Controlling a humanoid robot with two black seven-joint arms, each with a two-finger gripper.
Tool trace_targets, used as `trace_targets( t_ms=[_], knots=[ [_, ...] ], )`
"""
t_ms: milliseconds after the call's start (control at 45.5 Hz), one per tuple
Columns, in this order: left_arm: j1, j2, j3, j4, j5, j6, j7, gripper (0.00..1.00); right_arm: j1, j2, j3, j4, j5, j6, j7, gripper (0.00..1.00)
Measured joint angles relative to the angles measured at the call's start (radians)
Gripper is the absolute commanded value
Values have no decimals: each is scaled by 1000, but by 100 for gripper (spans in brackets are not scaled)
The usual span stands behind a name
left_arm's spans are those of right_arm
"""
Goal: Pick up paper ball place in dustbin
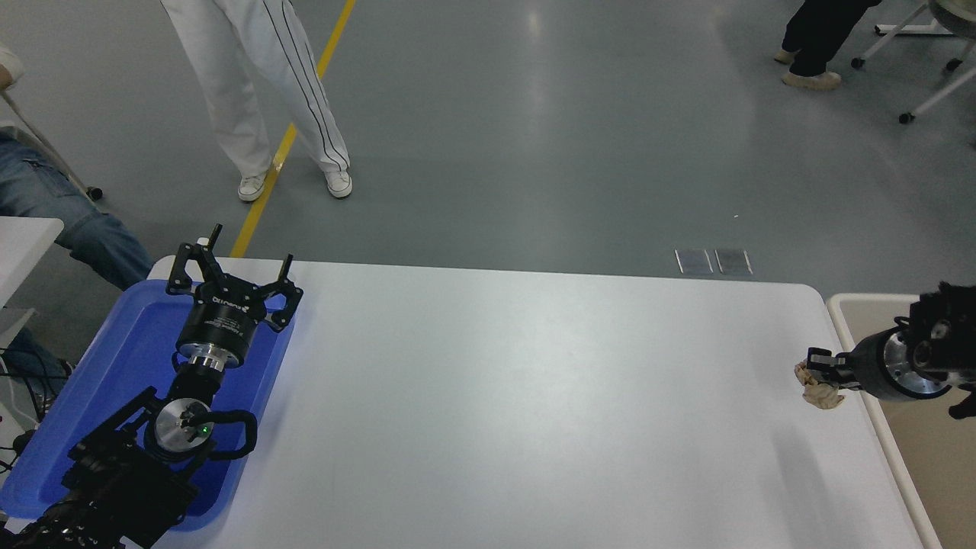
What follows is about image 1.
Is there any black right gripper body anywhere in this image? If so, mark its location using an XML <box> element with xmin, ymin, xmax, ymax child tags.
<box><xmin>849</xmin><ymin>330</ymin><xmax>891</xmax><ymax>400</ymax></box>

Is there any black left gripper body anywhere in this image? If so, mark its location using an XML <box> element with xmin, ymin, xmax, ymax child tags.
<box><xmin>175</xmin><ymin>282</ymin><xmax>269</xmax><ymax>367</ymax></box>

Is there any tan paper ball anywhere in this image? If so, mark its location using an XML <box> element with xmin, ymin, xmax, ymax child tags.
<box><xmin>793</xmin><ymin>360</ymin><xmax>846</xmax><ymax>410</ymax></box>

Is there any blue plastic tray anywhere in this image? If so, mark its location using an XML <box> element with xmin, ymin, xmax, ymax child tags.
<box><xmin>0</xmin><ymin>278</ymin><xmax>297</xmax><ymax>533</ymax></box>

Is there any seated person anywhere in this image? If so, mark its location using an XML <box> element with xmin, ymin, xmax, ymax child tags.
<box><xmin>0</xmin><ymin>40</ymin><xmax>157</xmax><ymax>382</ymax></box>

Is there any large pale bin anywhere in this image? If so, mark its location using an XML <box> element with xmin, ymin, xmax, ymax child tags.
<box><xmin>827</xmin><ymin>294</ymin><xmax>976</xmax><ymax>549</ymax></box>

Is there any small white side table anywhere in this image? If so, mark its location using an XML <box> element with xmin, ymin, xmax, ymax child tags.
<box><xmin>0</xmin><ymin>216</ymin><xmax>66</xmax><ymax>348</ymax></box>

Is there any standing person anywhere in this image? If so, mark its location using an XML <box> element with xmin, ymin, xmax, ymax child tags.
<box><xmin>772</xmin><ymin>0</ymin><xmax>881</xmax><ymax>91</ymax></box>
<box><xmin>160</xmin><ymin>0</ymin><xmax>354</xmax><ymax>202</ymax></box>

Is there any white wheeled chair base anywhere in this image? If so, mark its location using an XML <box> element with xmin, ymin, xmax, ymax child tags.
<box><xmin>851</xmin><ymin>0</ymin><xmax>976</xmax><ymax>125</ymax></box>

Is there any grey chair frame with caster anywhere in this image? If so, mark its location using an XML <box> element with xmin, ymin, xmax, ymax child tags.
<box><xmin>0</xmin><ymin>84</ymin><xmax>105</xmax><ymax>202</ymax></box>

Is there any black floor cable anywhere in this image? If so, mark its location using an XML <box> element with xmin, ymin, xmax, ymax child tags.
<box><xmin>0</xmin><ymin>347</ymin><xmax>69</xmax><ymax>474</ymax></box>

